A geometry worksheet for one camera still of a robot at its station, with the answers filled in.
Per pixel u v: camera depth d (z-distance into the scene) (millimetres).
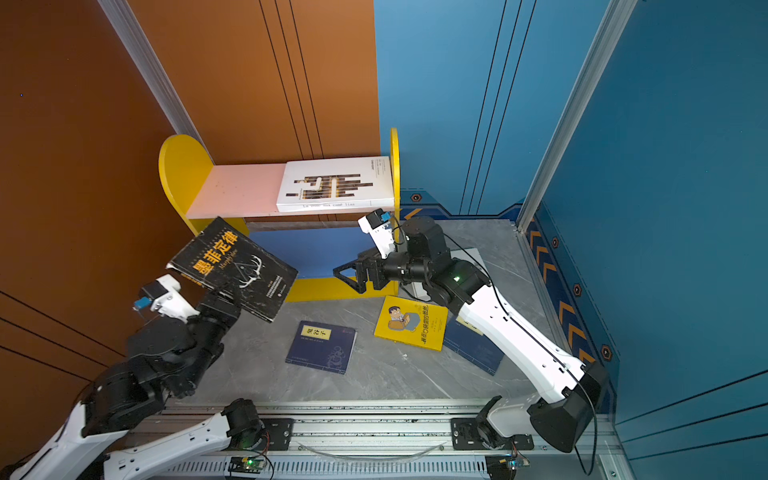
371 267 541
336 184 706
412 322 916
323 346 882
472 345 874
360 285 538
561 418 367
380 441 737
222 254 585
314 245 934
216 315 487
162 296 468
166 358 373
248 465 709
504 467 710
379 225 544
